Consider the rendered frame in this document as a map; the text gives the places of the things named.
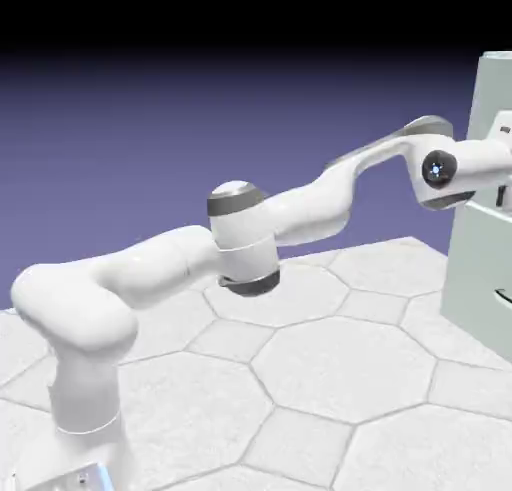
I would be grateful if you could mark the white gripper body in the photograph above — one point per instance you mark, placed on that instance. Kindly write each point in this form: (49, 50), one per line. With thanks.
(506, 198)

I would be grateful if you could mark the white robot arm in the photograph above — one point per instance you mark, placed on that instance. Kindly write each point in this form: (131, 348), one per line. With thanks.
(248, 235)

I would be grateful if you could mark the pale grey-green drawer front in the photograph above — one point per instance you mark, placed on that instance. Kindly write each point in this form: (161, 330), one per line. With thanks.
(486, 95)
(472, 267)

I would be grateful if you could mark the pale grey-green cabinet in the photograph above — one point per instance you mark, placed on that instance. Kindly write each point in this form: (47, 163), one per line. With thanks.
(498, 54)

